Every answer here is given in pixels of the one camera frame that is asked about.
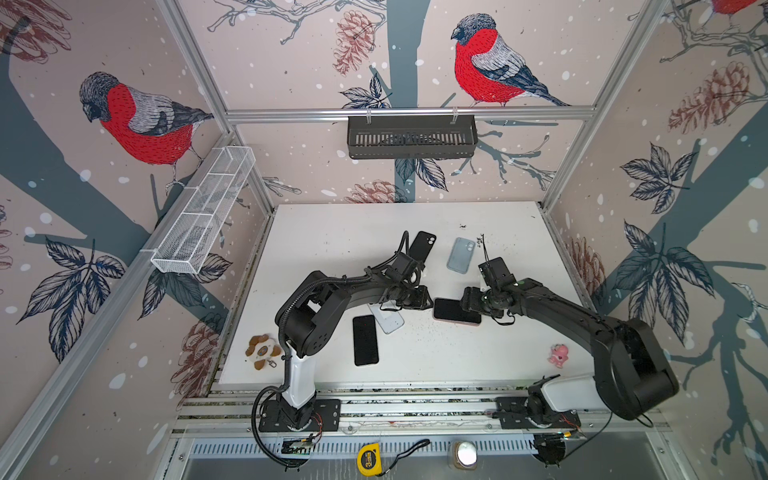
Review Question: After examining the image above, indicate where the pink purple phone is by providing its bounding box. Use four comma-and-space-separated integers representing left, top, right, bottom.
433, 297, 482, 326

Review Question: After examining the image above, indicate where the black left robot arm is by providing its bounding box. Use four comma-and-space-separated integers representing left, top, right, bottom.
275, 252, 432, 414

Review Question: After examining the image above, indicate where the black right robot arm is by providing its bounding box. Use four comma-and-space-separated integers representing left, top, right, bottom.
460, 278, 680, 420

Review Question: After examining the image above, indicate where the white phone face down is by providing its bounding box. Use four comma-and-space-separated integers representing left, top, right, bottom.
369, 301, 405, 335

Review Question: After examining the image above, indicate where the light blue phone case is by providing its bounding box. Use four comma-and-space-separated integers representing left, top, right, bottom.
446, 237, 476, 274

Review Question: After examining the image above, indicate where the black phone case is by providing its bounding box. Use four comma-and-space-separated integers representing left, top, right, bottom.
408, 231, 436, 263

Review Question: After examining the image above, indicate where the black phone face up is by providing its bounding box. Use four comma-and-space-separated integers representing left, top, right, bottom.
352, 315, 379, 367

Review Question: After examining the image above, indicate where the small pink toy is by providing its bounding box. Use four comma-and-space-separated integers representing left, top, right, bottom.
548, 344, 569, 369

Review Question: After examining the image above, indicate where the round silver puck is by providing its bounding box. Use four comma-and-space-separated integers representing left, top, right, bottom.
450, 440, 478, 470

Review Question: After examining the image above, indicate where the yellow tape measure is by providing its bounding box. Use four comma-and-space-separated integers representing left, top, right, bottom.
356, 443, 383, 477

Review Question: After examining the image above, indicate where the small circuit board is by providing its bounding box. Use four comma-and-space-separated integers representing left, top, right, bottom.
280, 439, 315, 457

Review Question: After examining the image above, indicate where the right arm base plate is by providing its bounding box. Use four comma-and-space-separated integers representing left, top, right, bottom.
492, 396, 581, 430

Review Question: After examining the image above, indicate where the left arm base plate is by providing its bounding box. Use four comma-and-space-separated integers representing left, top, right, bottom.
255, 398, 341, 433

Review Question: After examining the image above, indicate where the black wall basket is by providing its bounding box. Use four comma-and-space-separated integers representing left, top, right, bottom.
347, 115, 478, 160

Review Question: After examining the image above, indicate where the white wire mesh basket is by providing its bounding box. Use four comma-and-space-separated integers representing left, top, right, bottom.
151, 146, 255, 275

